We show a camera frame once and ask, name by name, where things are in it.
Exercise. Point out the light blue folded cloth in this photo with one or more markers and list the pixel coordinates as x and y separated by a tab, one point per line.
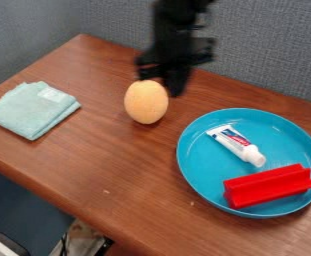
34	107

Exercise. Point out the white toothpaste tube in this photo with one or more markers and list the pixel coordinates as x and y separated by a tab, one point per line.
238	144

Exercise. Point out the orange egg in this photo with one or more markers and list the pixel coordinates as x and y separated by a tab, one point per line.
146	101

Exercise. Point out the grey object under table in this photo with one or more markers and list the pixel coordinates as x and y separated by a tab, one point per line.
82	241

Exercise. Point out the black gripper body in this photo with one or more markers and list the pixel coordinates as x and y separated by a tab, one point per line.
175	50

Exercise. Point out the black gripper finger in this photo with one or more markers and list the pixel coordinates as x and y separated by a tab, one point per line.
178	81

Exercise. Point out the blue round plate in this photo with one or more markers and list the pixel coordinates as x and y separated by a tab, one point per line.
206	163

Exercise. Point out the red plastic block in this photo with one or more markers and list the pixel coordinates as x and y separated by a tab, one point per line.
266	186

